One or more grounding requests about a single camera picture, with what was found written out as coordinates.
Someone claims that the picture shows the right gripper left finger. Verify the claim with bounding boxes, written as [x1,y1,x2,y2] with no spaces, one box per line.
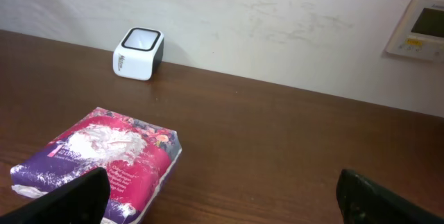
[1,167,110,224]

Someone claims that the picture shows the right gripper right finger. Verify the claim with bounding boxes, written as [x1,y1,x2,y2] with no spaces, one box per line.
[336,169,443,224]

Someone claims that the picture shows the pink purple pad pack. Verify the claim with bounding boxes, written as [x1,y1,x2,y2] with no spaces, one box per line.
[10,107,182,223]

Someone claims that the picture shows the white barcode scanner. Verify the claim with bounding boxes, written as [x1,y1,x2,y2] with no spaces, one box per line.
[112,27,164,80]

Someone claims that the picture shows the white wall control panel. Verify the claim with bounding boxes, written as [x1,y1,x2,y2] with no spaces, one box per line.
[385,0,443,62]

